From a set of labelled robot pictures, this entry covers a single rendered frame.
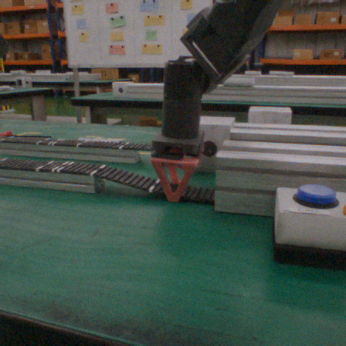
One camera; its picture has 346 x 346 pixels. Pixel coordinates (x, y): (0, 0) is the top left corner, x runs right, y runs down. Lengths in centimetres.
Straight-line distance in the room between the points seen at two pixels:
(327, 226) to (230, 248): 11
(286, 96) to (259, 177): 162
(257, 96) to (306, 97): 26
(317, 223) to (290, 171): 13
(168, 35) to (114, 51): 58
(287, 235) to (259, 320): 10
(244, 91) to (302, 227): 174
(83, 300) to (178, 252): 12
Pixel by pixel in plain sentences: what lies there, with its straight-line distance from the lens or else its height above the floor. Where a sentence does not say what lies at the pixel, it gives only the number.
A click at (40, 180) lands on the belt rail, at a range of 65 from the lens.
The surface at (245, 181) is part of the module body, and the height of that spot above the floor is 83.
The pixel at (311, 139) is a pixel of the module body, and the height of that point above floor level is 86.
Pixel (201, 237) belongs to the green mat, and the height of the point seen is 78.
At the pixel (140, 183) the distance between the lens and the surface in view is 57.
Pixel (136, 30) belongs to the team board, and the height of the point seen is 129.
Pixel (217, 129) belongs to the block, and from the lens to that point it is 67.
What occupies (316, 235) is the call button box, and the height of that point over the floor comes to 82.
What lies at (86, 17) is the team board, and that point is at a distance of 390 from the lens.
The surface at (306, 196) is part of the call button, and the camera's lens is 40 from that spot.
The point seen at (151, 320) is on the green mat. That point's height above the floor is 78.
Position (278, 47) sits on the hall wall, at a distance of 1100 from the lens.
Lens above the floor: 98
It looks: 18 degrees down
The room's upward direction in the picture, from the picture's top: straight up
